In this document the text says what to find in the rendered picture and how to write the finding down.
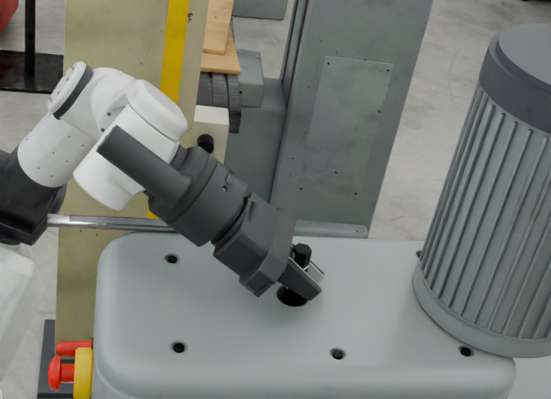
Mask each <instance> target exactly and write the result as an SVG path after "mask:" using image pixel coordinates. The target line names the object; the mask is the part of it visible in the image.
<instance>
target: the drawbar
mask: <svg viewBox="0 0 551 399"><path fill-rule="evenodd" d="M293 252H294V254H295V257H294V261H295V262H296V263H297V264H298V265H299V266H300V267H301V268H302V269H304V268H305V267H307V266H308V265H309V262H310V259H311V254H312V249H311V248H310V247H309V246H308V245H307V244H302V243H298V244H296V245H295V246H293V251H292V254H293ZM292 254H291V257H292ZM300 301H301V295H299V294H297V293H296V292H294V291H293V290H291V289H289V288H288V289H287V288H286V286H285V287H284V291H283V295H282V299H281V302H282V303H284V304H285V305H287V306H299V304H300Z"/></svg>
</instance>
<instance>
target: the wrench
mask: <svg viewBox="0 0 551 399"><path fill-rule="evenodd" d="M47 226H48V227H58V228H78V229H116V230H135V231H155V232H174V233H178V232H177V231H175V230H174V229H173V228H172V227H171V226H169V225H168V224H166V223H165V222H164V221H162V220H161V219H154V218H136V217H118V216H100V215H64V214H48V218H47Z"/></svg>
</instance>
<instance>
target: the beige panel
mask: <svg viewBox="0 0 551 399"><path fill-rule="evenodd" d="M208 6H209V0H66V6H65V33H64V59H63V74H65V73H66V72H67V71H68V70H69V69H70V68H71V66H72V65H73V64H75V63H76V62H80V61H82V62H83V63H85V64H86V65H88V66H90V67H91V68H92V70H94V69H97V68H112V69H116V70H119V71H121V72H123V73H125V74H126V75H129V76H132V77H133V78H135V79H143V80H146V81H147V82H149V83H150V84H151V85H153V86H154V87H156V88H157V89H159V90H160V91H161V92H162V93H164V94H165V95H166V96H168V97H169V99H170V100H172V101H173V102H174V103H175V104H176V105H177V106H178V107H179V109H181V111H182V113H183V115H184V117H185V119H186V120H187V125H188V128H187V130H186V131H185V133H184V134H183V135H182V137H181V138H180V139H179V142H180V143H179V145H181V146H182V147H184V148H185V149H187V148H188V147H190V146H191V139H192V133H193V127H194V114H195V107H196V101H197V95H198V82H199V76H200V70H201V63H202V56H203V44H204V38H205V31H206V24H207V12H208ZM59 214H64V215H100V216H118V217H136V218H154V219H159V218H158V217H157V216H155V215H154V214H153V213H152V212H151V211H149V208H148V196H147V195H145V194H144V193H143V192H141V193H138V194H135V195H134V196H133V197H132V198H131V199H130V201H129V202H128V203H127V204H126V206H125V207H124V208H123V210H120V211H116V210H113V209H111V208H109V207H107V206H104V205H103V204H102V203H101V202H99V201H97V200H96V199H94V198H93V197H91V196H90V195H89V194H88V193H87V192H85V191H84V190H83V189H82V188H81V187H80V186H79V184H78V183H77V182H76V180H75V178H74V177H73V178H72V179H71V180H69V181H68V182H67V189H66V195H65V199H64V201H63V203H62V206H61V209H60V210H59ZM133 231H135V230H116V229H78V228H58V243H57V295H56V319H55V320H45V322H44V330H43V345H42V353H41V361H40V370H39V385H38V393H37V398H73V391H74V383H61V384H60V387H59V390H58V391H54V390H52V389H51V388H50V386H49V384H48V368H49V363H50V361H51V360H52V358H53V357H55V356H58V354H56V350H57V344H59V342H66V341H91V340H92V337H93V327H94V315H95V302H96V289H97V277H98V263H99V259H100V256H101V254H102V252H103V250H104V249H105V248H106V246H107V245H108V244H109V243H110V242H111V241H112V240H114V239H115V238H117V237H120V236H121V235H123V234H127V233H129V232H133Z"/></svg>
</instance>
